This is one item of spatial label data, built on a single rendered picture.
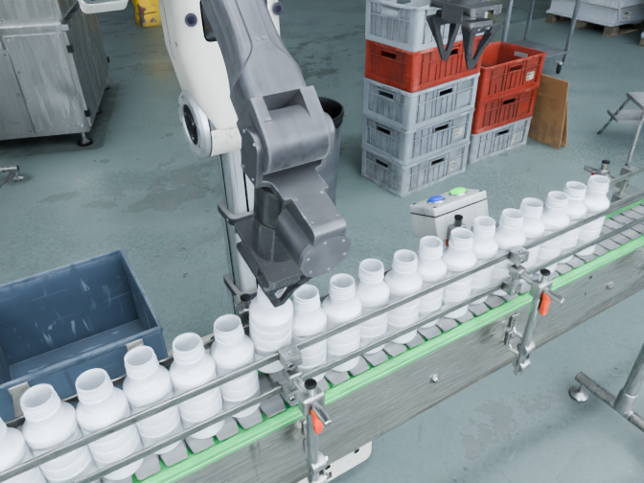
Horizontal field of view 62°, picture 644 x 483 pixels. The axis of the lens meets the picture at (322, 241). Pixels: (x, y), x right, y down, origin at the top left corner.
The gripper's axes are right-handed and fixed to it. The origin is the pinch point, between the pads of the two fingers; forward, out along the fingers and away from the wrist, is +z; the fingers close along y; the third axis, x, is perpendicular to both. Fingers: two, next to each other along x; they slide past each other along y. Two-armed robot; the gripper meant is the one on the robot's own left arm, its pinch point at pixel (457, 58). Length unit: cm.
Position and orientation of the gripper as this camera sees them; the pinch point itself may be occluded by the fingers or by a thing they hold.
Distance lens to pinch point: 98.5
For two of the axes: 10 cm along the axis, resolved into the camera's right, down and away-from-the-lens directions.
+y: -5.1, -4.8, 7.1
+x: -8.6, 3.0, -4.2
